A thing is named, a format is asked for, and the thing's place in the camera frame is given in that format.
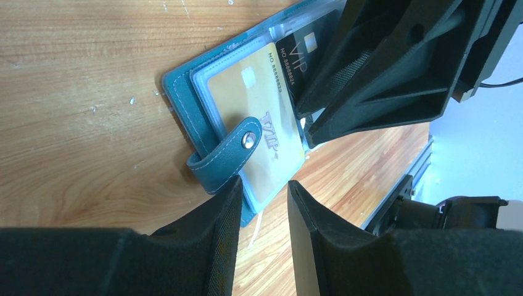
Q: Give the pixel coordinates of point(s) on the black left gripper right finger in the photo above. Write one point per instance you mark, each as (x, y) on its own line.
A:
(334, 257)

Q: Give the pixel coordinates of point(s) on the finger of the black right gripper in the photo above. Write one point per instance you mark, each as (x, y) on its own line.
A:
(362, 27)

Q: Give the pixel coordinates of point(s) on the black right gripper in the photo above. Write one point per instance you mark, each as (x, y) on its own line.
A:
(437, 48)

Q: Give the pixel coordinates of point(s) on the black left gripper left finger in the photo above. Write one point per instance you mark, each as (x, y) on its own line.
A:
(194, 255)

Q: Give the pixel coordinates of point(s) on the black VIP card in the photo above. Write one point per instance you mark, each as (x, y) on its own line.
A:
(300, 51)

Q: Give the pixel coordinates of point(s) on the blue leather card holder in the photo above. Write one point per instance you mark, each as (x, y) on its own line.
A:
(235, 106)

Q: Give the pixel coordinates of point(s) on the aluminium frame rail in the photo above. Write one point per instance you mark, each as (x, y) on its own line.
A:
(385, 215)

